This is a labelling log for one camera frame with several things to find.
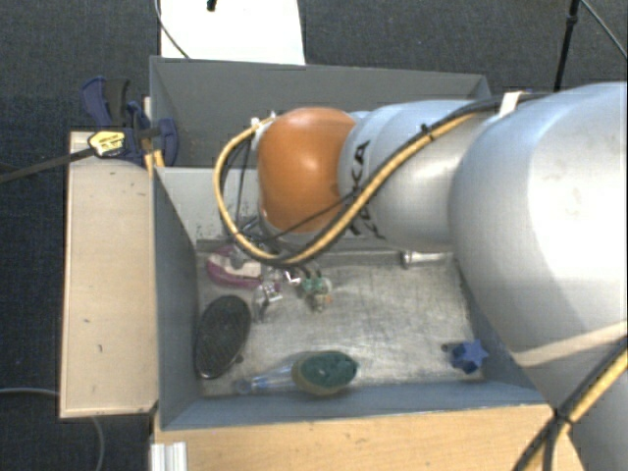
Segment black oval brush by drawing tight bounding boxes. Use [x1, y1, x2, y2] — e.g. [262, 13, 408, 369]
[192, 294, 253, 381]

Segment purple and white plastic object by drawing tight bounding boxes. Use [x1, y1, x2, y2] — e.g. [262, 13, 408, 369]
[205, 244, 263, 289]

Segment clear plastic bottle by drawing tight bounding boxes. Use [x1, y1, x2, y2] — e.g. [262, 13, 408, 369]
[234, 365, 296, 394]

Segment green and yellow oval sponge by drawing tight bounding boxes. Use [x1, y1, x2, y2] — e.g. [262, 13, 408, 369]
[289, 350, 360, 396]

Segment grey metal bin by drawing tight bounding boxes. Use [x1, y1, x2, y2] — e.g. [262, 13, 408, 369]
[148, 55, 551, 432]

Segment pale wood flat board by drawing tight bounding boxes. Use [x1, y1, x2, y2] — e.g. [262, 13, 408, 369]
[58, 131, 161, 419]

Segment blue star-shaped toy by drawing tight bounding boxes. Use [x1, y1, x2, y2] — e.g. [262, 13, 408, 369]
[441, 340, 490, 375]

